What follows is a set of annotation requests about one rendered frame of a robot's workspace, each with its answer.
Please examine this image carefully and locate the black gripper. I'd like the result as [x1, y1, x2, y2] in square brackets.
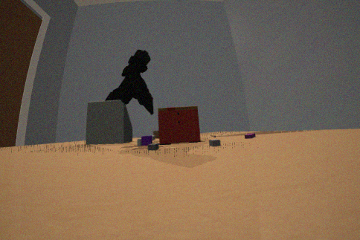
[126, 74, 153, 115]

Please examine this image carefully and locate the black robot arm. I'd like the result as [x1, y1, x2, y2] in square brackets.
[105, 50, 151, 105]

